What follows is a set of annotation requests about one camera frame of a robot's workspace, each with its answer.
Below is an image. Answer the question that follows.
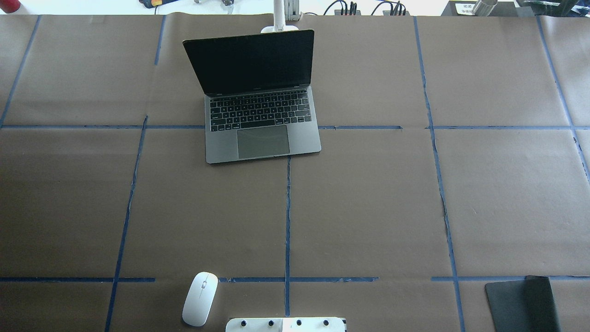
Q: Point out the grey laptop computer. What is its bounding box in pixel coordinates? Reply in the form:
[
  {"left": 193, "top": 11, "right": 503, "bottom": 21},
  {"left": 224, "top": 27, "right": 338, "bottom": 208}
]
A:
[{"left": 183, "top": 30, "right": 322, "bottom": 164}]

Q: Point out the white desk lamp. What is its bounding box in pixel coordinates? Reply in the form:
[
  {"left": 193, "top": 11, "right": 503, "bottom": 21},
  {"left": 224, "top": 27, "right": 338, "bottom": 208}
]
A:
[{"left": 260, "top": 0, "right": 301, "bottom": 34}]

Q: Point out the black mouse pad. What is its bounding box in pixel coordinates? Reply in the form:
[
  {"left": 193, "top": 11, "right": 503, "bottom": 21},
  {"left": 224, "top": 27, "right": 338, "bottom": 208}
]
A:
[{"left": 484, "top": 275, "right": 562, "bottom": 332}]

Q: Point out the red bottle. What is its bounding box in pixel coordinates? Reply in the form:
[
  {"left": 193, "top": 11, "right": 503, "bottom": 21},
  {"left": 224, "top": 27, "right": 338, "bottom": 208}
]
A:
[{"left": 0, "top": 0, "right": 21, "bottom": 13}]

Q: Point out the white wireless mouse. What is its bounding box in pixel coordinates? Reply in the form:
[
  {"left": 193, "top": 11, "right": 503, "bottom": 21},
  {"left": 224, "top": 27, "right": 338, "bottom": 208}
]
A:
[{"left": 182, "top": 272, "right": 218, "bottom": 326}]

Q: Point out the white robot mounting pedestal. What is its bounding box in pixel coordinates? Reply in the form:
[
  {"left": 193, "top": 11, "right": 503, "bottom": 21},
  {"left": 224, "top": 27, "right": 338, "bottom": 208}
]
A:
[{"left": 225, "top": 316, "right": 347, "bottom": 332}]

